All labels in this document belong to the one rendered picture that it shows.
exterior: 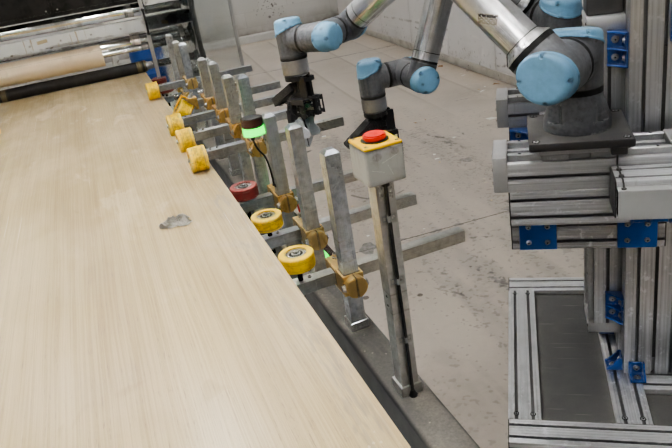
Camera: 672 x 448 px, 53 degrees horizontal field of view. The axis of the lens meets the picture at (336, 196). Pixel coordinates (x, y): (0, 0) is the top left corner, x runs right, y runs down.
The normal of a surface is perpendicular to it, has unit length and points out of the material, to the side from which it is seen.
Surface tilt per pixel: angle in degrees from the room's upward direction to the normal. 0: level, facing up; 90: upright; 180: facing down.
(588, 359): 0
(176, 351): 0
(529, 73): 95
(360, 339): 0
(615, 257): 90
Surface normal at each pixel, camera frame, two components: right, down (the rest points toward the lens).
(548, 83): -0.50, 0.48
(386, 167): 0.36, 0.31
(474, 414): -0.15, -0.91
